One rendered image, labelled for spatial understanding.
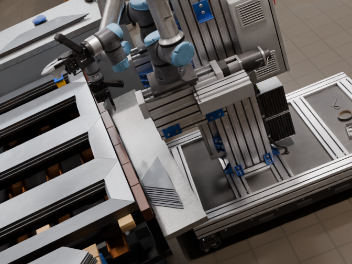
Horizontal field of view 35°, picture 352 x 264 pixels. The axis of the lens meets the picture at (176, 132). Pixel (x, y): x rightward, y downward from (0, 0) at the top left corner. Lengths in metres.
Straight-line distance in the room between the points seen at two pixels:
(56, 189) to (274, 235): 1.23
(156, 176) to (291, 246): 0.88
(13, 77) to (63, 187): 1.28
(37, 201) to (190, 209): 0.70
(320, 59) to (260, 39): 1.69
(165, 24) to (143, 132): 0.83
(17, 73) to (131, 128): 0.95
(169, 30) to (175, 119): 0.51
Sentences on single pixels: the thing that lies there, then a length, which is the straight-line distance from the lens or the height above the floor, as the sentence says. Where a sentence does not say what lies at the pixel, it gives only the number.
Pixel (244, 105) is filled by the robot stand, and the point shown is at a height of 0.64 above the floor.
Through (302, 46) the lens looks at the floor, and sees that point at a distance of 4.64.
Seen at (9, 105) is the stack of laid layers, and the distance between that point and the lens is 3.61.
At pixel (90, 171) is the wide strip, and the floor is 0.86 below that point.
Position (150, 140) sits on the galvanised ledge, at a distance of 2.91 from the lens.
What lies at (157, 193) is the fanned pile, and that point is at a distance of 2.52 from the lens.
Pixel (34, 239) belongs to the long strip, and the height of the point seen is 0.86.
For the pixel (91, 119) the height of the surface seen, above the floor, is 0.86.
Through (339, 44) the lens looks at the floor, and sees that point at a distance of 4.55.
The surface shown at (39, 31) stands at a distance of 3.78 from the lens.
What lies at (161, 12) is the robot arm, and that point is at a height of 1.42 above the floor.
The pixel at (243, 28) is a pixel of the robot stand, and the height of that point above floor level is 1.09.
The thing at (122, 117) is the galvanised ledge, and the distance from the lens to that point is 3.19.
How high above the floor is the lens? 2.28
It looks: 34 degrees down
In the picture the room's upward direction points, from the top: 23 degrees counter-clockwise
